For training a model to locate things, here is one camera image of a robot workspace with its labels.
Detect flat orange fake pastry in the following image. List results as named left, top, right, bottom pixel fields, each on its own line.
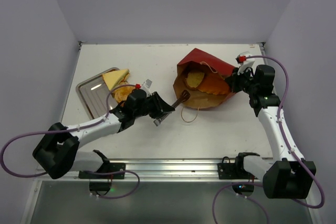
left=197, top=76, right=230, bottom=95

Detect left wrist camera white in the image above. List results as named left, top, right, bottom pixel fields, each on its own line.
left=133, top=79, right=152, bottom=97

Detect aluminium mounting rail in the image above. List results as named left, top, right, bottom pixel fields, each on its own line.
left=31, top=157, right=312, bottom=183

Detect fake bread slice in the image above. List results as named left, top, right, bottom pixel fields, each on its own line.
left=185, top=70, right=205, bottom=89

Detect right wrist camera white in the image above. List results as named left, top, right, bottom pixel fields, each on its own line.
left=236, top=51, right=255, bottom=75

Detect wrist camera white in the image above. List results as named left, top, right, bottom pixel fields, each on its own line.
left=236, top=51, right=255, bottom=75
left=133, top=79, right=152, bottom=97

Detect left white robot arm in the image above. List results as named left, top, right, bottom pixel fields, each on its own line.
left=33, top=89, right=175, bottom=179

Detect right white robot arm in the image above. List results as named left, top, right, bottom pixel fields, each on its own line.
left=225, top=65, right=316, bottom=199

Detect stainless steel tray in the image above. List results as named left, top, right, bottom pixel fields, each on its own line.
left=76, top=68, right=119, bottom=119

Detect sugared round fake bun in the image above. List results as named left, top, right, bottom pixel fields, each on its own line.
left=112, top=84, right=135, bottom=103

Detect red brown paper bag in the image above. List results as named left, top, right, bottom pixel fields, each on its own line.
left=173, top=48, right=235, bottom=110

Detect metal tongs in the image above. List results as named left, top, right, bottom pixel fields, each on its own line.
left=154, top=90, right=191, bottom=126

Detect fake triangle sandwich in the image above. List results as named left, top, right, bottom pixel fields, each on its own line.
left=102, top=69, right=130, bottom=90

